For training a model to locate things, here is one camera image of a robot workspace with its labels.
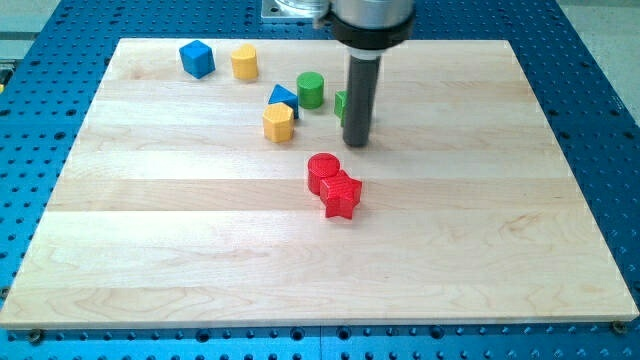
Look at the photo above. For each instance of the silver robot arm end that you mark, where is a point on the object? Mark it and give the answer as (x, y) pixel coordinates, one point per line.
(368, 27)

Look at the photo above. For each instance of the yellow hexagon block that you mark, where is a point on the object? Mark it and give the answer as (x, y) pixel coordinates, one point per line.
(278, 122)

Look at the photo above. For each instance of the red cylinder block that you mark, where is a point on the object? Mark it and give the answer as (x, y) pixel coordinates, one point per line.
(319, 167)

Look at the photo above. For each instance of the red star block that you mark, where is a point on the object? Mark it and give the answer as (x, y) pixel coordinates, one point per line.
(340, 194)

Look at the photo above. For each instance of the green block behind rod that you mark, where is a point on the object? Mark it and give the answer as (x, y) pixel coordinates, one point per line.
(340, 100)

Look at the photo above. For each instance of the blue triangle block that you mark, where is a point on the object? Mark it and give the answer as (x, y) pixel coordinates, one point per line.
(280, 94)

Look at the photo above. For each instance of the green cylinder block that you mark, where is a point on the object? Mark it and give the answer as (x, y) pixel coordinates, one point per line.
(310, 90)

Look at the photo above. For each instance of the light wooden board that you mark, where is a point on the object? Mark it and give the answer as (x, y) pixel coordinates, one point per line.
(174, 210)

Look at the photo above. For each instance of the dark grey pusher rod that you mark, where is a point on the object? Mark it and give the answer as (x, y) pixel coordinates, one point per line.
(361, 89)

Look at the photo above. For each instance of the blue cube block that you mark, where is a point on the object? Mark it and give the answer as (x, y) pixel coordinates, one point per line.
(197, 59)

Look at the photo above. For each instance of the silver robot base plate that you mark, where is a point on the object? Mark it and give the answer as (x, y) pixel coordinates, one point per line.
(289, 10)

